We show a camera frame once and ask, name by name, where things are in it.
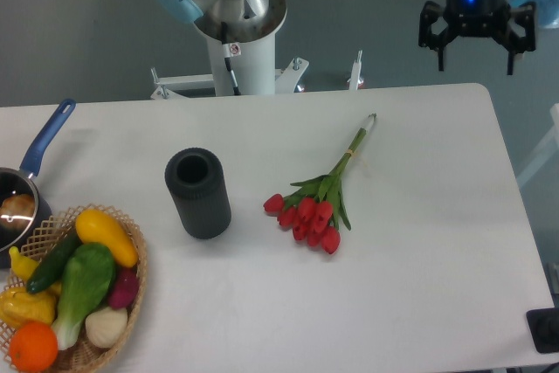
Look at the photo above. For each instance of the red tulip bouquet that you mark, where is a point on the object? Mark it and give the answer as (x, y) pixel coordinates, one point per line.
(316, 210)

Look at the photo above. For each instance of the black device at table edge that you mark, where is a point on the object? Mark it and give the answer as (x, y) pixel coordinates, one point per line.
(543, 326)

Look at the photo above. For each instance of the dark grey ribbed vase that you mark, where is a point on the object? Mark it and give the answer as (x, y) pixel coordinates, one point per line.
(195, 180)

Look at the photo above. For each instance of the yellow squash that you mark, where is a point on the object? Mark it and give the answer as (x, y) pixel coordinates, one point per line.
(95, 226)

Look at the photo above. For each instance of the purple red onion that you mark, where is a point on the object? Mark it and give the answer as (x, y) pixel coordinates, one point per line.
(124, 290)

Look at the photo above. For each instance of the green bok choy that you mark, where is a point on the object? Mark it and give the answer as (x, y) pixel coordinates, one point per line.
(85, 282)

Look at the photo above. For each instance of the white garlic bulb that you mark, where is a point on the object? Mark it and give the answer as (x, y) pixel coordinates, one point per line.
(105, 326)

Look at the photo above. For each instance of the green cucumber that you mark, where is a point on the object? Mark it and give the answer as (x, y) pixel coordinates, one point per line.
(53, 264)

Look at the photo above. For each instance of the bread roll in pan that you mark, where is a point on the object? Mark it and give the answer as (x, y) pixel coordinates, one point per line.
(17, 212)

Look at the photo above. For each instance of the yellow bell pepper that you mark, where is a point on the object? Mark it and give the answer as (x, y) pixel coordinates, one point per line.
(18, 307)

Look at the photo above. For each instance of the orange fruit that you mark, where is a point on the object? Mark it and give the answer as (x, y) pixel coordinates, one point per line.
(34, 347)

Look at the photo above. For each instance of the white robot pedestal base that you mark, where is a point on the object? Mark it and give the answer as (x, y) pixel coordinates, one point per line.
(237, 68)

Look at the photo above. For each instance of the blue handled saucepan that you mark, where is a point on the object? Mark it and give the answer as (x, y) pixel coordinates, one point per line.
(22, 180)

